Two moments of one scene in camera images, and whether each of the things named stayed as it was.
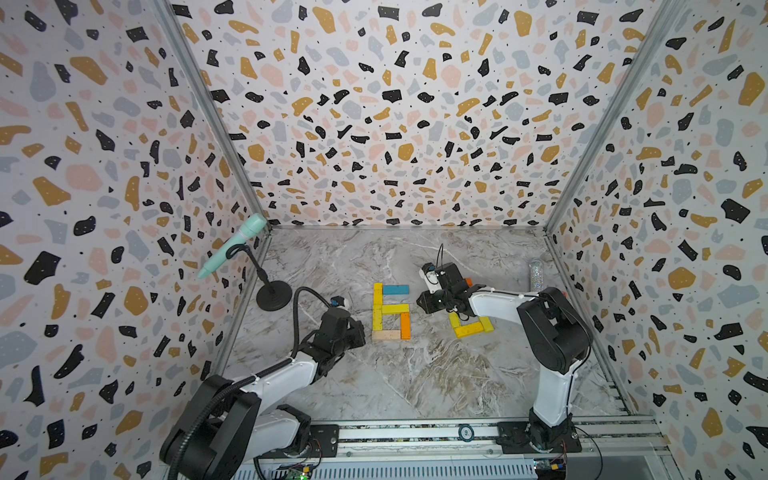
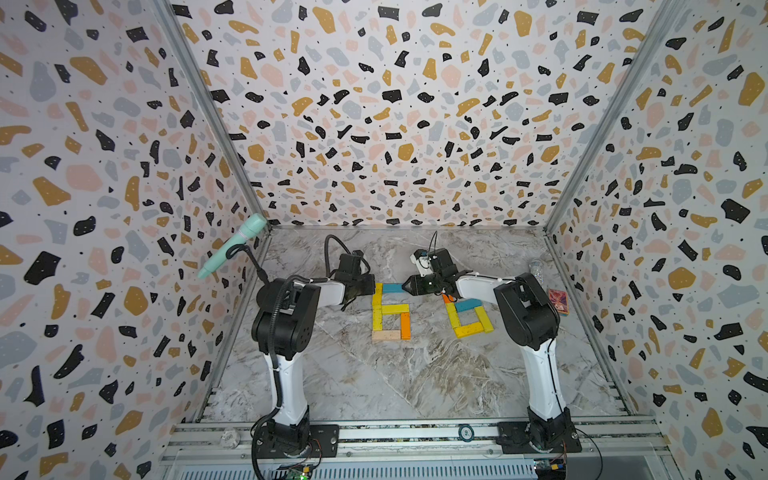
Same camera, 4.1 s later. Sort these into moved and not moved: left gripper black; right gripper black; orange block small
Moved: left gripper black; right gripper black
Not moved: orange block small
